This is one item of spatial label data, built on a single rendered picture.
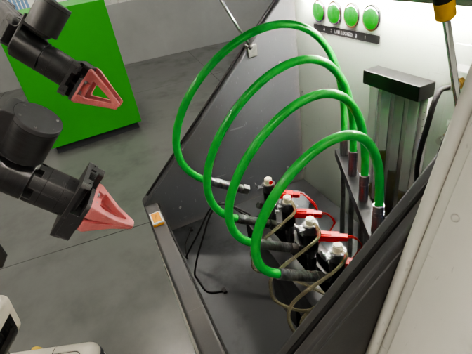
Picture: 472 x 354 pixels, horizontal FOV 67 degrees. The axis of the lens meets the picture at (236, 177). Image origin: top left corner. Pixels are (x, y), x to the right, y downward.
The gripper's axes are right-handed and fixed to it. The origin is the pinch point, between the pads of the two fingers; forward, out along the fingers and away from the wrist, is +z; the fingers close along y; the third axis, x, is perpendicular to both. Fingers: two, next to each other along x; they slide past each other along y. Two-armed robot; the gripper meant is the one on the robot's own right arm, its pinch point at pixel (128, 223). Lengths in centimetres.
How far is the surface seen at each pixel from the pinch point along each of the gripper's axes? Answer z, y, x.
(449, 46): 13.7, 44.5, -10.5
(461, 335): 30.4, 22.6, -25.5
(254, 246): 13.9, 11.4, -9.0
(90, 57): -25, -80, 325
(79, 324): 38, -135, 87
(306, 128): 45, 21, 52
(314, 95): 12.1, 31.7, 2.7
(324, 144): 13.1, 28.0, -6.1
